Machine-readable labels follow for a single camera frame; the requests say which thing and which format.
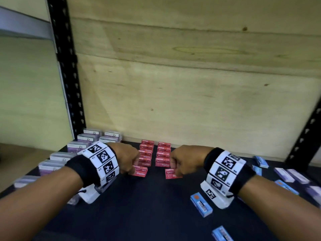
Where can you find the person's left fingers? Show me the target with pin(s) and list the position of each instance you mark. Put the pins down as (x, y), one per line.
(135, 161)

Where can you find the grey metal shelf beam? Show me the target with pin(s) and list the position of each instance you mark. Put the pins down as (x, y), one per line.
(25, 25)

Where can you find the black perforated shelf post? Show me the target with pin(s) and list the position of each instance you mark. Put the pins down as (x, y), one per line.
(66, 67)
(304, 140)

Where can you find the person's right fingers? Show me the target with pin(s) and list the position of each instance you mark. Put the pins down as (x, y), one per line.
(176, 164)

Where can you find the black wrist sleeve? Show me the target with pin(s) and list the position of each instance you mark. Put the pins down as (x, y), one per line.
(244, 181)
(80, 169)

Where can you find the small blue box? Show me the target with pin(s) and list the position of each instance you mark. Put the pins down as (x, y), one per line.
(261, 162)
(286, 187)
(222, 233)
(257, 170)
(200, 204)

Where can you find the white wrist camera unit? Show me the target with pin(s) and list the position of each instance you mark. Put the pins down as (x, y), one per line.
(222, 200)
(90, 194)

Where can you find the small purple white box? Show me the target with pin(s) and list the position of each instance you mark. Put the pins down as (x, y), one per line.
(315, 193)
(298, 176)
(284, 174)

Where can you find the small red box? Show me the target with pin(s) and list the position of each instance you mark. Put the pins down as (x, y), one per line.
(140, 172)
(171, 174)

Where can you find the person's left hand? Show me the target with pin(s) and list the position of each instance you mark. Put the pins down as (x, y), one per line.
(124, 155)

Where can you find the plywood shelf back panel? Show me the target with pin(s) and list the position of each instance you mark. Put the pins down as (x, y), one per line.
(190, 77)

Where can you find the rows of red boxes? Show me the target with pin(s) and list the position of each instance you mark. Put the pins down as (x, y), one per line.
(146, 153)

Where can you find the rows of purple white boxes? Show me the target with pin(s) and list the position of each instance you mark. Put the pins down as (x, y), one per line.
(60, 156)

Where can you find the person's right hand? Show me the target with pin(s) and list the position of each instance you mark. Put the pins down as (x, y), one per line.
(188, 158)

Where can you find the person's right forearm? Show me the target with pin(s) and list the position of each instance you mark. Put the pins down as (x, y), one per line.
(280, 210)

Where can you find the white marker wristband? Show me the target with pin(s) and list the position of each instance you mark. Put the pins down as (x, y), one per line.
(104, 158)
(224, 170)

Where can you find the person's left forearm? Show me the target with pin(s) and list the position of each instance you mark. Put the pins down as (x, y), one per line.
(32, 205)

